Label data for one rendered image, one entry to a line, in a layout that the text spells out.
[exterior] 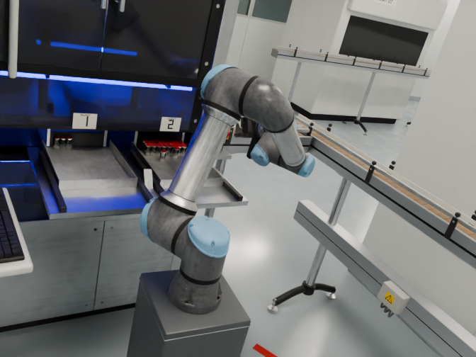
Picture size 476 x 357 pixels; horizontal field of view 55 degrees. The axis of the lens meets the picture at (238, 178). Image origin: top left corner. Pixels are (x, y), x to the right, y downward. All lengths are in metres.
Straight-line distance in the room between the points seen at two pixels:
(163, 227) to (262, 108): 0.41
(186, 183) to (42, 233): 0.87
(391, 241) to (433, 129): 0.72
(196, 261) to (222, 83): 0.48
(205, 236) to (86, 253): 0.98
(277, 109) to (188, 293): 0.54
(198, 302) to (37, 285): 1.01
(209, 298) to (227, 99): 0.54
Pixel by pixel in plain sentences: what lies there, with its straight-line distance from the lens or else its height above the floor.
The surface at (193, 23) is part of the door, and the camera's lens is 1.82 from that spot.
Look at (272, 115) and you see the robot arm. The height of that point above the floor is 1.32.
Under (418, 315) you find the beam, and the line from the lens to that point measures 2.18.
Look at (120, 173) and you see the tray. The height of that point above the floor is 0.88.
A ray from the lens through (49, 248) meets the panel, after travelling 2.02.
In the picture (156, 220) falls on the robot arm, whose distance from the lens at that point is 1.27.
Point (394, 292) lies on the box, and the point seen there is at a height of 0.54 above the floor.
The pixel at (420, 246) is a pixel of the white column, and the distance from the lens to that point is 2.85.
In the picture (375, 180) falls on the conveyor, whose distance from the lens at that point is 2.20.
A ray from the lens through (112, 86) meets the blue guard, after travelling 1.76.
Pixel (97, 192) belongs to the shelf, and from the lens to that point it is 1.59.
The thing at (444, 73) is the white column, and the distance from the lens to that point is 2.76.
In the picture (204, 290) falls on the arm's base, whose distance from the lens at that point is 1.26.
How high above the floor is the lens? 1.64
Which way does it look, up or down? 24 degrees down
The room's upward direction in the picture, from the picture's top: 14 degrees clockwise
